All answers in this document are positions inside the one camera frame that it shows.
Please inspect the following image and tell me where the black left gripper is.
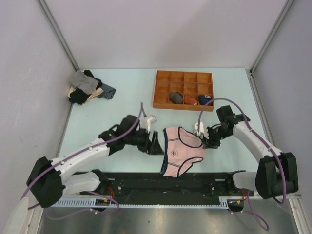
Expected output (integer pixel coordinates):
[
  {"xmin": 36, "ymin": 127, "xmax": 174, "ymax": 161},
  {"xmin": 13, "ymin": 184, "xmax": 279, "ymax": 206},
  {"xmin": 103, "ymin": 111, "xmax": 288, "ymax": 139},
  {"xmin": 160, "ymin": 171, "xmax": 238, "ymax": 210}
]
[{"xmin": 125, "ymin": 127, "xmax": 163, "ymax": 156}]

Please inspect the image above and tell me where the pink underwear navy trim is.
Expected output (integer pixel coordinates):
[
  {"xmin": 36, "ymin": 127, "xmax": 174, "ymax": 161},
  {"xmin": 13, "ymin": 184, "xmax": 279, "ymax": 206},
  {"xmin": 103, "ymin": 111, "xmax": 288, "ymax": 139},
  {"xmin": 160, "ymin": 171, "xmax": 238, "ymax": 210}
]
[{"xmin": 160, "ymin": 127, "xmax": 206, "ymax": 178}]

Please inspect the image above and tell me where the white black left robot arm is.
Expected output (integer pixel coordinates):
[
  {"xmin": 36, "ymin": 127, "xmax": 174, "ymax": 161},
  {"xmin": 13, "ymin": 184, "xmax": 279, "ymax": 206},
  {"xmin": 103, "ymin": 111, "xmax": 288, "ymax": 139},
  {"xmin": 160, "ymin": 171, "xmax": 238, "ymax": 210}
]
[{"xmin": 26, "ymin": 115, "xmax": 163, "ymax": 208}]

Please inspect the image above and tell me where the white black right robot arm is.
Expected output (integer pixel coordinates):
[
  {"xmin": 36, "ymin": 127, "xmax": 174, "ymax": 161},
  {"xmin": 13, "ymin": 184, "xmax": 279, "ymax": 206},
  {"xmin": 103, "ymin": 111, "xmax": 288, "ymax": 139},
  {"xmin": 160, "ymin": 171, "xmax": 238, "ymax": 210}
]
[{"xmin": 194, "ymin": 105, "xmax": 299, "ymax": 199}]

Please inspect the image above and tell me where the navy rolled underwear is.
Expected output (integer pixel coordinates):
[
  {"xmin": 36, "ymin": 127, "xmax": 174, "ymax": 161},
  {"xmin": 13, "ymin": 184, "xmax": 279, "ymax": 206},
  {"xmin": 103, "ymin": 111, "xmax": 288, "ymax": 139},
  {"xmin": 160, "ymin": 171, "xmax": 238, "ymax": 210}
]
[{"xmin": 198, "ymin": 95, "xmax": 212, "ymax": 105}]

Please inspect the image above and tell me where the orange rolled underwear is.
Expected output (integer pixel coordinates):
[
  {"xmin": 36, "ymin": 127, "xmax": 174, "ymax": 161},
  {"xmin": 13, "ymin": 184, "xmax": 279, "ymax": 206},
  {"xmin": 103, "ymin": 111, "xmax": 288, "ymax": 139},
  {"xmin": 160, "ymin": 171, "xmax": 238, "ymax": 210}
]
[{"xmin": 184, "ymin": 95, "xmax": 197, "ymax": 105}]

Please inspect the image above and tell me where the grey rolled underwear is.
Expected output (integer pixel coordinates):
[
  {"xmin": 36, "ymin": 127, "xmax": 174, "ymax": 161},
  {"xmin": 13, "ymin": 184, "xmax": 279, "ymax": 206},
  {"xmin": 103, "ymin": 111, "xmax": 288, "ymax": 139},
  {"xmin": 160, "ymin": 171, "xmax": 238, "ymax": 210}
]
[{"xmin": 169, "ymin": 92, "xmax": 183, "ymax": 104}]

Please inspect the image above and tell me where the navy striped underwear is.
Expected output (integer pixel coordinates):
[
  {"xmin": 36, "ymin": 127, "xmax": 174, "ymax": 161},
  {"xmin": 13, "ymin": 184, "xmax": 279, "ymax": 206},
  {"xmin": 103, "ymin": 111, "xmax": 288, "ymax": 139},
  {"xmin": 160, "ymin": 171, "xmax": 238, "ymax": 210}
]
[{"xmin": 98, "ymin": 83, "xmax": 116, "ymax": 100}]

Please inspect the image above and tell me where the beige underwear in pile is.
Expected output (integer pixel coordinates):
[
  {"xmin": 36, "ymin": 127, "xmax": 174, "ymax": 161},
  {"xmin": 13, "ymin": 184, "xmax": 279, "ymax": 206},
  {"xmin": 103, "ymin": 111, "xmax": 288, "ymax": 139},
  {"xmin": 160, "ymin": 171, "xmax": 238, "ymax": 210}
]
[{"xmin": 67, "ymin": 87, "xmax": 103, "ymax": 105}]

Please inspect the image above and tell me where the grey striped underwear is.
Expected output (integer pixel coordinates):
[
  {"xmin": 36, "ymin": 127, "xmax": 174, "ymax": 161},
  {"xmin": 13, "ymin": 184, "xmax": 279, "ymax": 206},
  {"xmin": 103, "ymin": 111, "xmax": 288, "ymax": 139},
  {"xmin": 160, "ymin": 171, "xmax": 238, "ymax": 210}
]
[{"xmin": 70, "ymin": 70, "xmax": 98, "ymax": 95}]

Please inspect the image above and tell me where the black underwear in pile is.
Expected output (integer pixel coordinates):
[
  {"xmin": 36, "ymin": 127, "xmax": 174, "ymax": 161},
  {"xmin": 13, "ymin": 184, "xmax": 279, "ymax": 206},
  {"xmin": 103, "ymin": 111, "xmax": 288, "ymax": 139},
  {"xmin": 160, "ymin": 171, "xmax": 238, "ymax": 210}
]
[{"xmin": 67, "ymin": 70, "xmax": 103, "ymax": 105}]

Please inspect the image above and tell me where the wooden compartment tray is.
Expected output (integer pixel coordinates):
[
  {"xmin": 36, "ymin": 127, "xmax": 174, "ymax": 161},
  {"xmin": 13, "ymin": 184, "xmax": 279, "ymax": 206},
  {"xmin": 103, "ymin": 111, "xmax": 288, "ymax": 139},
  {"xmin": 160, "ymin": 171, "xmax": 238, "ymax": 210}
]
[{"xmin": 153, "ymin": 70, "xmax": 214, "ymax": 112}]

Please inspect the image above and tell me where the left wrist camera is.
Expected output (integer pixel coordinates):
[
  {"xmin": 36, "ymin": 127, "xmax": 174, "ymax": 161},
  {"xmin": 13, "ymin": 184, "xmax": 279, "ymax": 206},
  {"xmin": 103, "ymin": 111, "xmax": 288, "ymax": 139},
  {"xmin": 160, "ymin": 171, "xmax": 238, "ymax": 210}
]
[{"xmin": 140, "ymin": 116, "xmax": 157, "ymax": 133}]

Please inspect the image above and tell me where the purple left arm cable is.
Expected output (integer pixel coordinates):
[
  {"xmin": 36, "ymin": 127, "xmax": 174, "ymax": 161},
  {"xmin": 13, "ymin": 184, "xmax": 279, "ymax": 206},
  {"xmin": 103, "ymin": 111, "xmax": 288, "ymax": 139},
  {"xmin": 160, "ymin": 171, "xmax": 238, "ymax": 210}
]
[{"xmin": 21, "ymin": 101, "xmax": 147, "ymax": 221}]

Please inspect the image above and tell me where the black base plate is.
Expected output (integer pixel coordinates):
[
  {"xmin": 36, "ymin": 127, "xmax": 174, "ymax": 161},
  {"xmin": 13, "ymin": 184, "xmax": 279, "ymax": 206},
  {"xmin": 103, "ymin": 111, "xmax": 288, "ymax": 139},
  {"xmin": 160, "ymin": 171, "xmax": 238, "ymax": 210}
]
[{"xmin": 73, "ymin": 172, "xmax": 255, "ymax": 212}]

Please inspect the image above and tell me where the white slotted cable duct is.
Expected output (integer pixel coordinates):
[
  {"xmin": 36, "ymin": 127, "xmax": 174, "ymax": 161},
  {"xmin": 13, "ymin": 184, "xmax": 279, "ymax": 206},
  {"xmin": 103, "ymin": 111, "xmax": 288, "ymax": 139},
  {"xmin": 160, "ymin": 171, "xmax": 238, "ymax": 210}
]
[{"xmin": 52, "ymin": 196, "xmax": 229, "ymax": 209}]

